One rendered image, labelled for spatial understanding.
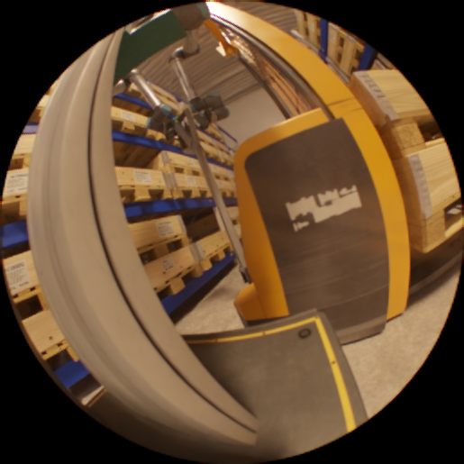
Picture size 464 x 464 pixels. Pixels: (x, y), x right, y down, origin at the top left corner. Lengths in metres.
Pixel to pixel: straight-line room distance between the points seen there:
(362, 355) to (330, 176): 0.68
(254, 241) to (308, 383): 0.42
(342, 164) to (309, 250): 0.28
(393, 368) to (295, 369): 0.46
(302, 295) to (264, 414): 0.39
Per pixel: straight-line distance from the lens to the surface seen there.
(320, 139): 0.51
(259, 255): 0.51
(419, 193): 0.64
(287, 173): 0.48
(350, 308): 0.64
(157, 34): 0.78
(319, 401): 0.35
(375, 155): 0.62
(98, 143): 0.17
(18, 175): 1.41
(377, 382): 0.72
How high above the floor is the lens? 0.65
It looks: 2 degrees down
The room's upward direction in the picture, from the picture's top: 22 degrees counter-clockwise
